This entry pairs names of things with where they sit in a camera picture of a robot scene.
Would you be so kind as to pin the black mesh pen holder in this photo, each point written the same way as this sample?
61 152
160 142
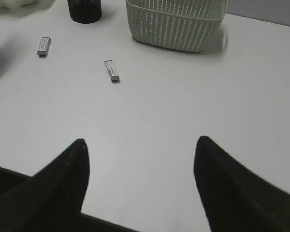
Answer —
85 11

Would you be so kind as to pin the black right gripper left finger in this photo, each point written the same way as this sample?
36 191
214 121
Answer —
50 200

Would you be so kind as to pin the pale green wavy plate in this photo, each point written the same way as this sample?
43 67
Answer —
22 8

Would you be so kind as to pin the grey white eraser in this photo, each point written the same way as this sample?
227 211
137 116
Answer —
44 47
112 71

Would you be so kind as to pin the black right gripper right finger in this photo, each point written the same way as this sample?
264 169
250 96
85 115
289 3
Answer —
233 197

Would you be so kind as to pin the pale green woven basket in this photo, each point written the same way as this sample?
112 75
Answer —
182 25

